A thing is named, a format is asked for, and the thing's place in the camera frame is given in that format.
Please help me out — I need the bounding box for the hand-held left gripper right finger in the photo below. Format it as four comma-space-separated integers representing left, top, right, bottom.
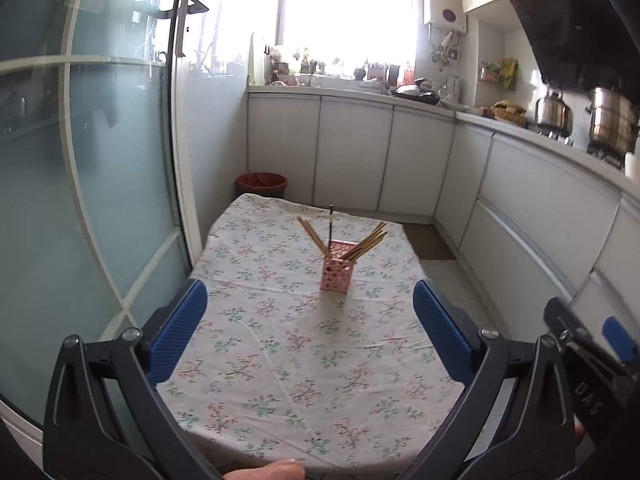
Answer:
400, 280, 576, 480

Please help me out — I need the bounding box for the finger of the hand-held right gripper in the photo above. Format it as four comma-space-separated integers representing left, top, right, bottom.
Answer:
602, 316, 640, 365
544, 296, 640, 437

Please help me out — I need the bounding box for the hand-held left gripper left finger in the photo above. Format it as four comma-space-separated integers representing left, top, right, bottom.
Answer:
42, 279, 223, 480

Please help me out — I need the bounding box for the bunch of wooden chopsticks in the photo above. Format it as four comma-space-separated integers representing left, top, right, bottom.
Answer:
297, 216, 389, 262

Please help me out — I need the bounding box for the pink perforated utensil holder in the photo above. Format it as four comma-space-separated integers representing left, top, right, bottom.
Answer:
321, 241, 357, 293

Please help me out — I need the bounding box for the person's left hand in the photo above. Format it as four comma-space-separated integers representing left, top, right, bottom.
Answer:
222, 460, 306, 480

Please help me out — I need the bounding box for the floral tablecloth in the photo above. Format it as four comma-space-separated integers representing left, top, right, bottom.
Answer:
156, 193, 463, 478

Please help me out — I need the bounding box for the red trash bin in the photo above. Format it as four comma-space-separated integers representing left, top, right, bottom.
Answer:
236, 172, 288, 200

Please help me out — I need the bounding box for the frosted glass sliding door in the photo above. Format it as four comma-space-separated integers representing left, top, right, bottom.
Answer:
0, 0, 206, 426

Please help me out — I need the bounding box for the large steel steamer pot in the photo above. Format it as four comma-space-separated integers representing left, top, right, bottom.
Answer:
585, 86, 640, 158

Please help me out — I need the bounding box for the basket of food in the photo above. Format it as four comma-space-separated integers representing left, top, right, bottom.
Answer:
481, 100, 530, 126

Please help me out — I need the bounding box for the steel pot with lid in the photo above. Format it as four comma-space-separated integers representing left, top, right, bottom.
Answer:
535, 89, 574, 133

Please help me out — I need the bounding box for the dark wok with lid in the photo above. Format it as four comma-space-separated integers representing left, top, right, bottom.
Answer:
391, 78, 442, 106

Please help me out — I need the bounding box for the white countertop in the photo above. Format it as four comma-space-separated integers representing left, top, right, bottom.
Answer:
247, 84, 640, 201

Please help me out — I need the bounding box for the white cutting board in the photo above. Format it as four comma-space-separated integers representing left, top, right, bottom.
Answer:
248, 32, 268, 87

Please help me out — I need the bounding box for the row of windowsill bottles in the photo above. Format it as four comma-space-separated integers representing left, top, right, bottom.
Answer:
270, 47, 416, 86

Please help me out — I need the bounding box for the black range hood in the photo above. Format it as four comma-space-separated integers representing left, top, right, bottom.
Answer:
500, 0, 640, 96

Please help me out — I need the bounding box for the kitchen window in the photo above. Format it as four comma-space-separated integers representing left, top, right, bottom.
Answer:
215, 0, 418, 81

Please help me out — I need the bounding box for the wall rack with packets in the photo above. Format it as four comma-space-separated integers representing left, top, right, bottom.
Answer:
480, 57, 519, 91

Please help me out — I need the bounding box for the dark door handle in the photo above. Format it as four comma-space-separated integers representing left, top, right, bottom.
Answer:
175, 0, 210, 58

